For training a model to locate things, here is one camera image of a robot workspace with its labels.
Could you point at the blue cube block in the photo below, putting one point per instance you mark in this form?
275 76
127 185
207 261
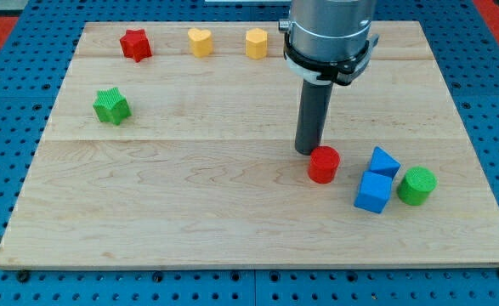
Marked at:
374 192

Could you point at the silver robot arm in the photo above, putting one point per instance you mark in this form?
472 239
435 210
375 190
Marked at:
327 43

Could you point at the yellow hexagon block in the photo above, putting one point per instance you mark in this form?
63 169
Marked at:
256 43

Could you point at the red cylinder block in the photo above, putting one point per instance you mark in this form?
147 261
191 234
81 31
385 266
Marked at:
323 164

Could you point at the green cylinder block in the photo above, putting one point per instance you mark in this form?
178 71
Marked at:
416 186

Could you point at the light wooden board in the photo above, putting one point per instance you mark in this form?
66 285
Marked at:
204 174

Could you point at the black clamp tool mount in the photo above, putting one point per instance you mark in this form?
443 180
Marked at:
322 73

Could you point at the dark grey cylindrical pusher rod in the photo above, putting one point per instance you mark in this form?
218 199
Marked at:
314 101

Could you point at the green star block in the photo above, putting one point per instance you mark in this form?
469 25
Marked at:
111 106

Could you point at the blue triangle block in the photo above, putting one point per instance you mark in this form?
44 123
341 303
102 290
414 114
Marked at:
383 163

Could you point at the yellow heart block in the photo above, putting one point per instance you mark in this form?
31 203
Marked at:
200 41

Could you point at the red star block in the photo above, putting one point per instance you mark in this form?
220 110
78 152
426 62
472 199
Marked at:
135 45

